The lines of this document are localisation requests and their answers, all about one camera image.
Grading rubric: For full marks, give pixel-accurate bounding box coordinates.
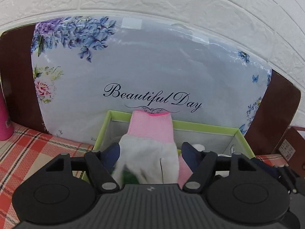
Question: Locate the white pink sock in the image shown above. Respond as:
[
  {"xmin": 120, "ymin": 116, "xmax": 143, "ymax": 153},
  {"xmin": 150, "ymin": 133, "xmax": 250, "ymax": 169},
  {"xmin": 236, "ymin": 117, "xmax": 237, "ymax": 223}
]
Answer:
[
  {"xmin": 112, "ymin": 111, "xmax": 179, "ymax": 186},
  {"xmin": 177, "ymin": 154, "xmax": 193, "ymax": 189}
]

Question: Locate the green small box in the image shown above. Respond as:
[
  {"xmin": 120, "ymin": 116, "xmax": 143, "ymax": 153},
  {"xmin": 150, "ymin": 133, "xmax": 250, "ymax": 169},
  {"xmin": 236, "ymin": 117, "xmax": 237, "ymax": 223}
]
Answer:
[{"xmin": 122, "ymin": 170, "xmax": 139, "ymax": 185}]

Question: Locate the lime green open box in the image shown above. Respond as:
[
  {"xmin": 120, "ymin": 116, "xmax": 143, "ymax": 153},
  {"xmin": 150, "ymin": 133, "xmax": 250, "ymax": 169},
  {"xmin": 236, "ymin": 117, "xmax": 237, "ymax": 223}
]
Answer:
[{"xmin": 81, "ymin": 110, "xmax": 256, "ymax": 184}]

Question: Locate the brown cardboard shoe box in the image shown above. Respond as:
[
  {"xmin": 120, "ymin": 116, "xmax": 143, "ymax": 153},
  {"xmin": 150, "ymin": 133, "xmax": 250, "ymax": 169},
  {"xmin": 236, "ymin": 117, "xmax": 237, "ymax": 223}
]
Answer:
[{"xmin": 278, "ymin": 126, "xmax": 304, "ymax": 171}]

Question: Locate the plaid red bedsheet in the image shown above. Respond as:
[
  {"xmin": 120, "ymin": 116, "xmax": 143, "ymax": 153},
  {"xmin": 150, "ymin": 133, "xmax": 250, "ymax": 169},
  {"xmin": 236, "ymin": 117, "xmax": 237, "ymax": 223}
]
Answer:
[{"xmin": 0, "ymin": 120, "xmax": 289, "ymax": 229}]

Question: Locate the dark brown wooden headboard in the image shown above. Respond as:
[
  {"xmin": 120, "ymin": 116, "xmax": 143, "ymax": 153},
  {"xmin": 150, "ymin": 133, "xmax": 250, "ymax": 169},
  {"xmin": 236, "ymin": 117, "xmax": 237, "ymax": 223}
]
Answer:
[{"xmin": 1, "ymin": 24, "xmax": 301, "ymax": 155}]

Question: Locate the floral Beautiful Day pillow bag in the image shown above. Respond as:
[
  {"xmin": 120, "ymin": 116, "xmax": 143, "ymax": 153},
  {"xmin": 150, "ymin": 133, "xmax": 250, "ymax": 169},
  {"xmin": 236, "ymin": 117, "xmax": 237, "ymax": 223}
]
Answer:
[{"xmin": 30, "ymin": 16, "xmax": 272, "ymax": 143}]

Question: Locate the pink thermos bottle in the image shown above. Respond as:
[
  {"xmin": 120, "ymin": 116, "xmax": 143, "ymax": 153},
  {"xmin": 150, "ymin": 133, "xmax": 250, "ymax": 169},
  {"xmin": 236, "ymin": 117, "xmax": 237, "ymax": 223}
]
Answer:
[{"xmin": 0, "ymin": 92, "xmax": 14, "ymax": 141}]

